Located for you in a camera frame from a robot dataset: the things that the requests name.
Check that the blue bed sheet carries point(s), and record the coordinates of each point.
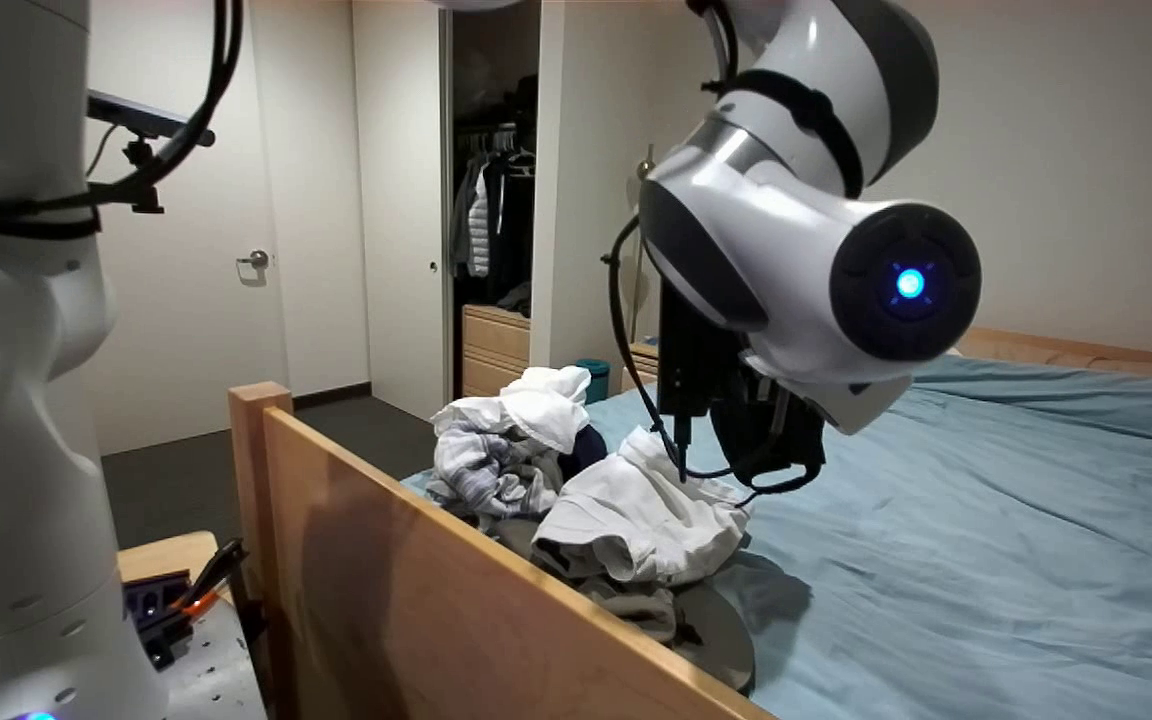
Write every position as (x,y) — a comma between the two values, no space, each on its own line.
(977,554)

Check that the white door with handle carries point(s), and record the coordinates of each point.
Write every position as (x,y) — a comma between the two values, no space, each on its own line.
(250,265)

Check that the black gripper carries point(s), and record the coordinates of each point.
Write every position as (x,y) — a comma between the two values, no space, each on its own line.
(765,433)

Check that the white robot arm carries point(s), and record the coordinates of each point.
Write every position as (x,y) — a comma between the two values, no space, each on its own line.
(765,222)

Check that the wooden box with tools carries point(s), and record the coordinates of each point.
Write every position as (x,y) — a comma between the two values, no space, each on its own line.
(170,584)

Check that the plaid grey white shirt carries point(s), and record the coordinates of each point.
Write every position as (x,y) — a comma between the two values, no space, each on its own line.
(502,454)

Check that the olive grey garment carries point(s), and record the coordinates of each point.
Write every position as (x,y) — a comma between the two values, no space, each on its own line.
(648,608)

